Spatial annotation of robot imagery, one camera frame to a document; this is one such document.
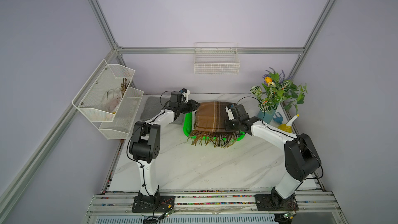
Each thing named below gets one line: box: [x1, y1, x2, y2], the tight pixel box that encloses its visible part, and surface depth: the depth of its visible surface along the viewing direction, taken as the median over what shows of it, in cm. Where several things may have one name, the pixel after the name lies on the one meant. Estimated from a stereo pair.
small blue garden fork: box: [272, 111, 284, 124], surface depth 106 cm
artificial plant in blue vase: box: [250, 67, 308, 124], surface depth 80 cm
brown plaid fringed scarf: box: [187, 101, 238, 148], surface depth 92 cm
